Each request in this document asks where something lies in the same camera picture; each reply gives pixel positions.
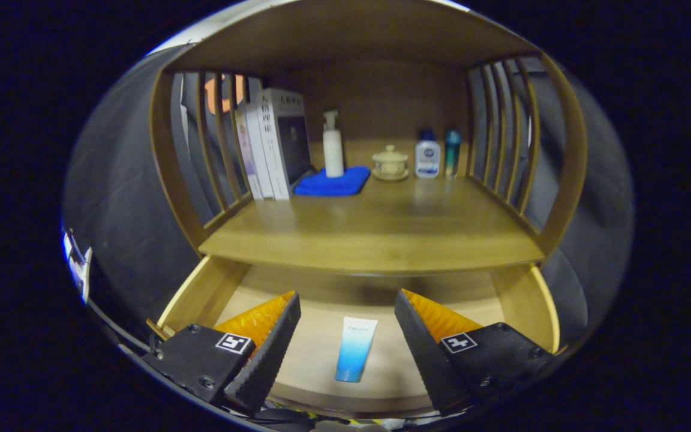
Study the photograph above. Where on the white pump bottle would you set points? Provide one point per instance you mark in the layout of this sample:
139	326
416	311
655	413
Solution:
333	153

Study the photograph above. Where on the wooden cabinet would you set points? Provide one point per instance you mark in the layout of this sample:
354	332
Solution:
351	36

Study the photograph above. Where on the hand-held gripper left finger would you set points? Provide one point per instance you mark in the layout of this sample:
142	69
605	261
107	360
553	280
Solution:
264	360

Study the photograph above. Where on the teal slim bottle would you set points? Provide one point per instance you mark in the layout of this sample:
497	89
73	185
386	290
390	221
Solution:
452	153

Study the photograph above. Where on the wooden drawer with black knob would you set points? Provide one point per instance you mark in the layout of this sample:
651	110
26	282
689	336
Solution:
318	354

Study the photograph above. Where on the wooden countertop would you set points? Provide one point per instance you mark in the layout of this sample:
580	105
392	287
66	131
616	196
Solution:
381	234

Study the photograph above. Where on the white book with black cover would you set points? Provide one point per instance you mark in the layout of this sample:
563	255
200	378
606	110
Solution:
291	144

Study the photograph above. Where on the blue and white tube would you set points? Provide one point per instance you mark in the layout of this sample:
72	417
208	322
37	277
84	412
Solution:
354	351

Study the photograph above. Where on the white and blue object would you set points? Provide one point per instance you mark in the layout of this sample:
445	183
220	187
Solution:
77	264

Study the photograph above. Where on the white lotion bottle blue cap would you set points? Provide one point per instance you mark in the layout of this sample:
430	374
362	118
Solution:
427	159

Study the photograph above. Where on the white spine book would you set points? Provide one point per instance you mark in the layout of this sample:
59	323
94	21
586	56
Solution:
261	150

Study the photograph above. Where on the purple spine book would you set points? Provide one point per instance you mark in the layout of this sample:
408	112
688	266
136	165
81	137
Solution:
251	168

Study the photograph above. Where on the beige lidded ceramic teacup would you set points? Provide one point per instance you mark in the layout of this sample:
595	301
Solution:
390	163

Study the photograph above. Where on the blue cloth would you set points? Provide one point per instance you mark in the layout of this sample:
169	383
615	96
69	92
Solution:
333	183

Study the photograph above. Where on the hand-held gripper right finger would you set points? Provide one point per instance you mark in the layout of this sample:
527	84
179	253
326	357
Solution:
426	360

